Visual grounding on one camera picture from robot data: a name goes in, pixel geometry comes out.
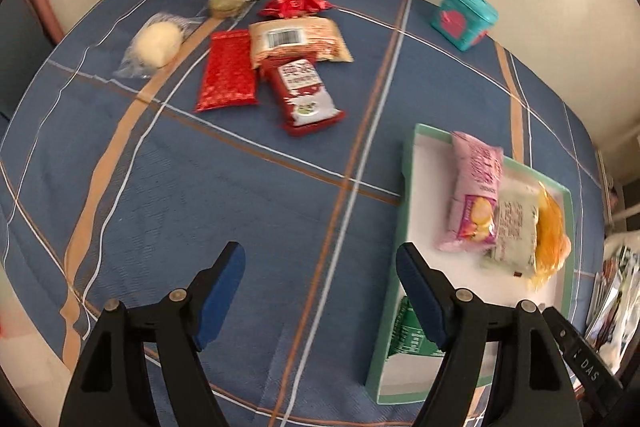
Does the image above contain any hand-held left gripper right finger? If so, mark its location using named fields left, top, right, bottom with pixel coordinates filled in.
left=395, top=242, right=586, bottom=427

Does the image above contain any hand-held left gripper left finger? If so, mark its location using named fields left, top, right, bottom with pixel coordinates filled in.
left=59, top=241, right=247, bottom=427

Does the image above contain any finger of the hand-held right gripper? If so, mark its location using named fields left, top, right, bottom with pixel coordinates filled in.
left=542, top=304, right=584, bottom=356

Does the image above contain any white tray with green rim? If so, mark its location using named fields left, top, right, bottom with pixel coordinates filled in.
left=365, top=123, right=575, bottom=405

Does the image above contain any orange clear snack packet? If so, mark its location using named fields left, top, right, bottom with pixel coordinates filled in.
left=530, top=182, right=572, bottom=292

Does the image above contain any pale green snack packet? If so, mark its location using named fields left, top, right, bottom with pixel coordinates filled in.
left=481, top=184, right=543, bottom=279

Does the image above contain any pink snack packet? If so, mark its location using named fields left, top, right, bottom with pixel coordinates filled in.
left=436, top=131, right=505, bottom=254

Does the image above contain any white round pastry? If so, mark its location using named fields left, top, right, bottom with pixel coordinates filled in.
left=112, top=12, right=201, bottom=82

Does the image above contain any beige barcode snack packet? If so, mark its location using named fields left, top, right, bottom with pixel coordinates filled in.
left=248, top=17, right=353, bottom=70

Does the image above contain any stack of magazines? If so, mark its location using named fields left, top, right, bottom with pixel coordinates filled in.
left=582, top=244, right=640, bottom=373

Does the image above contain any blue plaid tablecloth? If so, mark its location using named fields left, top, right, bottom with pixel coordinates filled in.
left=0, top=0, right=613, bottom=427

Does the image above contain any white wooden furniture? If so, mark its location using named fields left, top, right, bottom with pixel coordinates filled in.
left=595, top=147, right=640, bottom=240

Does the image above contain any red and white snack packet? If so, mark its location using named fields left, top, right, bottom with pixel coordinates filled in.
left=260, top=54, right=347, bottom=138

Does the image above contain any red glitter snack packet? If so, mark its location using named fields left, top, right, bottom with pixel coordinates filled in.
left=194, top=29, right=259, bottom=114

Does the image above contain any small teal box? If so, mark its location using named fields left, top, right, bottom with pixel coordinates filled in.
left=430, top=0, right=500, bottom=52

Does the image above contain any green round pastry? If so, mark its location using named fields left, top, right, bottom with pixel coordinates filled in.
left=206, top=0, right=261, bottom=18

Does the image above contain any red foil candy wrapper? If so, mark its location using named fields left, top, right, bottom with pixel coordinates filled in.
left=258, top=0, right=333, bottom=20

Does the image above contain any dark panel with pink edge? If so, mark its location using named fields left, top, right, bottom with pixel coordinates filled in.
left=0, top=0, right=65, bottom=118

